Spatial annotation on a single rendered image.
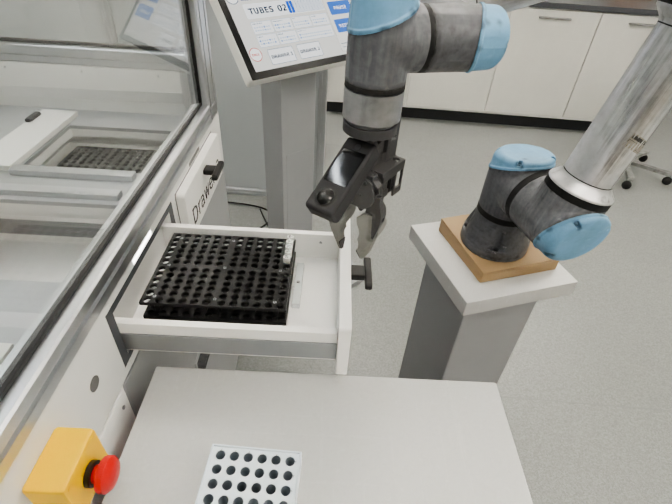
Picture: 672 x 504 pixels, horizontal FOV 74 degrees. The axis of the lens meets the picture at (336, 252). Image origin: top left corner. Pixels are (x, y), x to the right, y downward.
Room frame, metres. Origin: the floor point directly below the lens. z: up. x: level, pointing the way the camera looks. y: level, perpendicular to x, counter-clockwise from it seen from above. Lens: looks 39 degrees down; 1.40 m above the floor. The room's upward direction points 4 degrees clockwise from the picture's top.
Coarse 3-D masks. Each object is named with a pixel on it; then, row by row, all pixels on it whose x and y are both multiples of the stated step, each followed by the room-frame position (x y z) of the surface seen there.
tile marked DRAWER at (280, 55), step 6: (276, 48) 1.42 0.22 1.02; (282, 48) 1.43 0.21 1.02; (288, 48) 1.44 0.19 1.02; (270, 54) 1.39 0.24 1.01; (276, 54) 1.40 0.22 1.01; (282, 54) 1.42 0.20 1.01; (288, 54) 1.43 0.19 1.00; (294, 54) 1.44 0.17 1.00; (276, 60) 1.39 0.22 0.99; (282, 60) 1.40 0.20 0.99; (288, 60) 1.42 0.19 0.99; (294, 60) 1.43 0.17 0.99
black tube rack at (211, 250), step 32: (192, 256) 0.58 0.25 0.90; (224, 256) 0.58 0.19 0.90; (256, 256) 0.62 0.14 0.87; (160, 288) 0.49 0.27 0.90; (192, 288) 0.50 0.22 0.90; (224, 288) 0.50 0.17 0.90; (256, 288) 0.51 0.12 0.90; (192, 320) 0.46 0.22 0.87; (224, 320) 0.46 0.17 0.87; (256, 320) 0.47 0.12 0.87
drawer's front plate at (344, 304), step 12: (348, 228) 0.65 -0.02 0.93; (348, 240) 0.61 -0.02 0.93; (348, 252) 0.58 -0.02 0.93; (348, 264) 0.55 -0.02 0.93; (348, 276) 0.52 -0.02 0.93; (348, 288) 0.49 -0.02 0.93; (348, 300) 0.47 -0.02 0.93; (348, 312) 0.44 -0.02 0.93; (336, 324) 0.51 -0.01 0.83; (348, 324) 0.42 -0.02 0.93; (348, 336) 0.41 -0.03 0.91; (348, 348) 0.41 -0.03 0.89; (336, 360) 0.41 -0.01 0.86; (336, 372) 0.41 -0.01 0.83
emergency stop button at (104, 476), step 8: (112, 456) 0.23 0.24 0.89; (104, 464) 0.22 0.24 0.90; (112, 464) 0.22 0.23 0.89; (96, 472) 0.21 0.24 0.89; (104, 472) 0.21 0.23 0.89; (112, 472) 0.22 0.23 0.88; (96, 480) 0.21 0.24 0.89; (104, 480) 0.21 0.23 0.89; (112, 480) 0.21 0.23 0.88; (96, 488) 0.20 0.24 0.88; (104, 488) 0.20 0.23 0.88; (112, 488) 0.21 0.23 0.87
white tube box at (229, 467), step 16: (224, 448) 0.30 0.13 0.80; (240, 448) 0.30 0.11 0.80; (256, 448) 0.30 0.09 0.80; (208, 464) 0.27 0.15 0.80; (224, 464) 0.28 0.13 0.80; (240, 464) 0.28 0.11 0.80; (256, 464) 0.28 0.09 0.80; (272, 464) 0.28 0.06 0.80; (288, 464) 0.29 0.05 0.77; (208, 480) 0.25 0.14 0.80; (224, 480) 0.26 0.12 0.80; (240, 480) 0.26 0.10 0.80; (256, 480) 0.26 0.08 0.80; (272, 480) 0.26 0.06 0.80; (288, 480) 0.27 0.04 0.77; (208, 496) 0.24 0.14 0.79; (224, 496) 0.24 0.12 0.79; (240, 496) 0.24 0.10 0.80; (256, 496) 0.24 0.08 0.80; (272, 496) 0.24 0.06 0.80; (288, 496) 0.24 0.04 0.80
